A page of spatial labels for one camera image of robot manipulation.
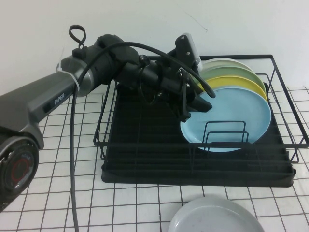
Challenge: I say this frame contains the black wire dish rack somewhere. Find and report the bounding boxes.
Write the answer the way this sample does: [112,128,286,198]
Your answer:
[93,54,309,167]

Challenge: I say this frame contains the black plastic drain tray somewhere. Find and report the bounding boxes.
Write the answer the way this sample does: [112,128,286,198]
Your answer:
[100,82,297,189]

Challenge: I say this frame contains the white grid-pattern table mat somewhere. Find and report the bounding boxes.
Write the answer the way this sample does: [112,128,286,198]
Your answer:
[0,86,309,232]

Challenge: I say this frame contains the light blue plate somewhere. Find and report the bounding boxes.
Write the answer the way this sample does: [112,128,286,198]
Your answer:
[180,86,272,153]

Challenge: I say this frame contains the black strap loop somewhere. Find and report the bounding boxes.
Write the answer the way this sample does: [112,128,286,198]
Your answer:
[69,25,87,49]

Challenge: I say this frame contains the white zip tie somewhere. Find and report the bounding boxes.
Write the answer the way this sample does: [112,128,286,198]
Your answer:
[56,63,80,91]

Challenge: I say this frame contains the green plate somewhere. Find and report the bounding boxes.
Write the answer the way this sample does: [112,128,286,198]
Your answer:
[190,65,266,94]

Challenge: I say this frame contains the grey plate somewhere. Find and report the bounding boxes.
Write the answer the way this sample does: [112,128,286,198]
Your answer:
[168,197,266,232]

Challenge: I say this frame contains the yellow plate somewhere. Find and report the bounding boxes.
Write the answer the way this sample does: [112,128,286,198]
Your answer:
[205,75,268,102]

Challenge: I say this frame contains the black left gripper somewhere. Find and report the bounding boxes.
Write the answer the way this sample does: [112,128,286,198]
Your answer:
[155,60,213,122]

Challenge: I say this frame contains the pale cream plate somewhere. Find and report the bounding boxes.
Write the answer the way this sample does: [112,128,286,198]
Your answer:
[199,58,255,73]

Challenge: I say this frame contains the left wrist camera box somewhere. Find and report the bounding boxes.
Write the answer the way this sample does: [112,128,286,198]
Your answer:
[175,33,203,72]

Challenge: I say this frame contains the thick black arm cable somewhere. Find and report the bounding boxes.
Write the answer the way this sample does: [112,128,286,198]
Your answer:
[70,41,216,232]

